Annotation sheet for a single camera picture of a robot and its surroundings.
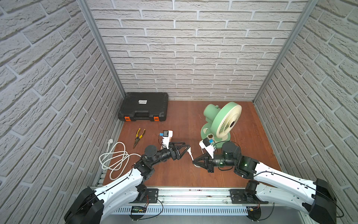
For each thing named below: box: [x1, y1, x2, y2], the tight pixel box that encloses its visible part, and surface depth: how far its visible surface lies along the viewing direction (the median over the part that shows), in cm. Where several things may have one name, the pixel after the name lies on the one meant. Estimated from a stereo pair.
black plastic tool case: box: [117, 92, 169, 122], surface depth 107 cm
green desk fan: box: [200, 101, 243, 149], surface depth 75 cm
